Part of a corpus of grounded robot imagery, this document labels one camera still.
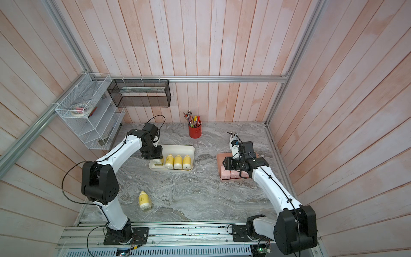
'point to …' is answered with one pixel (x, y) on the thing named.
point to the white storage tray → (174, 150)
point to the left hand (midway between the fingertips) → (158, 158)
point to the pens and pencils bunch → (192, 122)
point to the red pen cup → (195, 133)
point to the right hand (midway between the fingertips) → (228, 160)
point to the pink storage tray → (220, 157)
